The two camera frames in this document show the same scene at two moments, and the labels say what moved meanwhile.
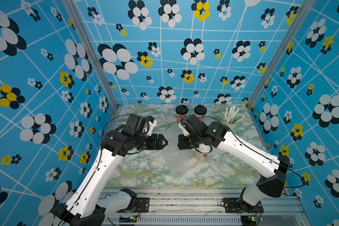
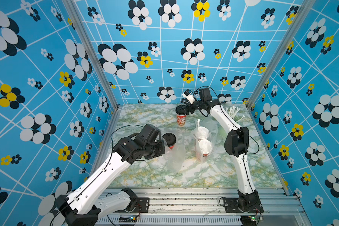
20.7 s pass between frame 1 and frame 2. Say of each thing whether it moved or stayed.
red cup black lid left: stayed
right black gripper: moved
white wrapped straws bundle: stayed
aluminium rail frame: stayed
